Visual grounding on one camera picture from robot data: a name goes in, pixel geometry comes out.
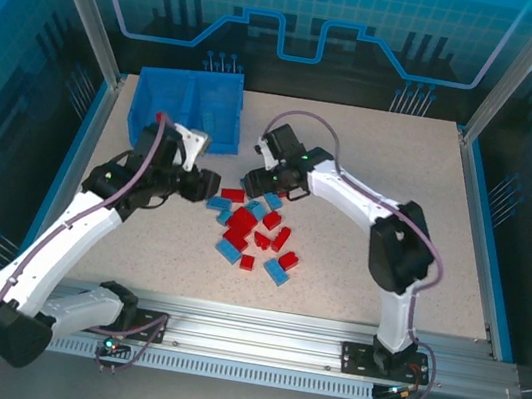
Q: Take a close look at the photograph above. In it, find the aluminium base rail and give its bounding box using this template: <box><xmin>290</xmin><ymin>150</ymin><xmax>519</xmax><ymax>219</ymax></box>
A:
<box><xmin>0</xmin><ymin>266</ymin><xmax>525</xmax><ymax>399</ymax></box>

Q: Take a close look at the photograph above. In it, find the aluminium table side rail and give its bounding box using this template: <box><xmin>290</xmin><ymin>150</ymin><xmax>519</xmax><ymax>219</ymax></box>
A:
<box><xmin>424</xmin><ymin>123</ymin><xmax>532</xmax><ymax>360</ymax></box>
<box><xmin>12</xmin><ymin>63</ymin><xmax>130</xmax><ymax>298</ymax></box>

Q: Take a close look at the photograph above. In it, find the aluminium frame post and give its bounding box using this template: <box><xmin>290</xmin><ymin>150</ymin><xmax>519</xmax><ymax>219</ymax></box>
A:
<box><xmin>17</xmin><ymin>0</ymin><xmax>140</xmax><ymax>87</ymax></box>
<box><xmin>461</xmin><ymin>0</ymin><xmax>532</xmax><ymax>151</ymax></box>

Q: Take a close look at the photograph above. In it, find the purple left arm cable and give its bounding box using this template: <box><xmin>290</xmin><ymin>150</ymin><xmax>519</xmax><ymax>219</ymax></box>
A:
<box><xmin>0</xmin><ymin>88</ymin><xmax>202</xmax><ymax>399</ymax></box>

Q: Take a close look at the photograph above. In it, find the small controller board with LED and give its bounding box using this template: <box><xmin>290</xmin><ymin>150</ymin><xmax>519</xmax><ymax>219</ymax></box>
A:
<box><xmin>93</xmin><ymin>333</ymin><xmax>133</xmax><ymax>362</ymax></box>
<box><xmin>373</xmin><ymin>378</ymin><xmax>420</xmax><ymax>399</ymax></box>

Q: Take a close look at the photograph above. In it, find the white studded building brick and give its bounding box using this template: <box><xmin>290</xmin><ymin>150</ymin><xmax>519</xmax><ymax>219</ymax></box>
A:
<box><xmin>196</xmin><ymin>103</ymin><xmax>222</xmax><ymax>128</ymax></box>

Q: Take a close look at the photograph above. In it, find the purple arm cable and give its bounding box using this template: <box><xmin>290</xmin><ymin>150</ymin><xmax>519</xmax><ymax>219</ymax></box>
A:
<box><xmin>223</xmin><ymin>105</ymin><xmax>474</xmax><ymax>399</ymax></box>
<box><xmin>0</xmin><ymin>88</ymin><xmax>202</xmax><ymax>399</ymax></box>

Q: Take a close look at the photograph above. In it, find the slotted grey cable duct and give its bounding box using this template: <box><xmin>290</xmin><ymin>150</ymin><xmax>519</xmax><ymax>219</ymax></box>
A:
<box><xmin>43</xmin><ymin>332</ymin><xmax>377</xmax><ymax>399</ymax></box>

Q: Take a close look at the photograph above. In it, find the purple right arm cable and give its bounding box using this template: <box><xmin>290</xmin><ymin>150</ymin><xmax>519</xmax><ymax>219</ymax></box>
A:
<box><xmin>223</xmin><ymin>105</ymin><xmax>474</xmax><ymax>399</ymax></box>

